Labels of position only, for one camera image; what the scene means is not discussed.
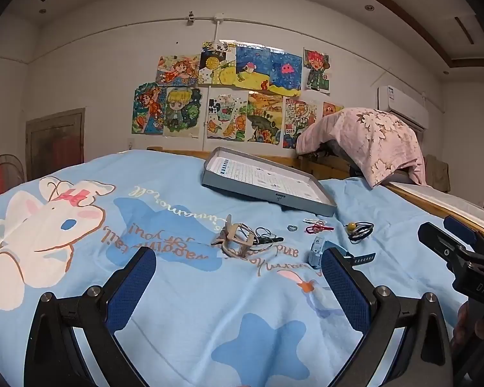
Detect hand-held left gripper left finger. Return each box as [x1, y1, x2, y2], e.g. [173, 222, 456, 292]
[26, 246, 157, 387]

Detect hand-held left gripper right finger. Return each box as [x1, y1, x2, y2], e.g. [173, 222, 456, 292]
[322, 247, 454, 387]

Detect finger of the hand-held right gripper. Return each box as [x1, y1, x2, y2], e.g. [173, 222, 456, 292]
[417, 222, 479, 274]
[444, 215, 484, 261]

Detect light blue wrist watch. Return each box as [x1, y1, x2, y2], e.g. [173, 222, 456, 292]
[307, 239, 377, 267]

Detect thick black hair tie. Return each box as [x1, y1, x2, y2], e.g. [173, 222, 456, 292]
[349, 221, 375, 245]

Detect thin black hair ties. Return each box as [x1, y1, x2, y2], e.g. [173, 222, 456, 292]
[246, 226, 285, 249]

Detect beige hair claw clip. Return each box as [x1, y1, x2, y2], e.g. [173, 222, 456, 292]
[210, 214, 256, 258]

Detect grey shallow box tray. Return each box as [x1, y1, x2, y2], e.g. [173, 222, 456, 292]
[202, 146, 338, 218]

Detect beige hanging garment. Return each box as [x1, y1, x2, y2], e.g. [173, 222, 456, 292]
[425, 155, 451, 194]

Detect blue cartoon printed blanket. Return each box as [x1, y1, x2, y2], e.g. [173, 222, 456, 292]
[0, 149, 470, 387]

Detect pink floral cloth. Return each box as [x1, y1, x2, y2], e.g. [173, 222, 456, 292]
[296, 107, 428, 189]

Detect white air conditioner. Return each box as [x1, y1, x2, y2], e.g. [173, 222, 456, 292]
[377, 84, 430, 130]

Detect brown wooden door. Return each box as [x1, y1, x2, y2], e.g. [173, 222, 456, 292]
[25, 107, 86, 182]

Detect round floor fan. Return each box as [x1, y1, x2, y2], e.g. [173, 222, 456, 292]
[0, 153, 27, 188]

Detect ceiling air vent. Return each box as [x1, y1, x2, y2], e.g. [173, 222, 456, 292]
[454, 15, 484, 46]

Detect group of colourful wall drawings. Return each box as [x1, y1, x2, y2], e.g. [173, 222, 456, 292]
[131, 40, 345, 150]

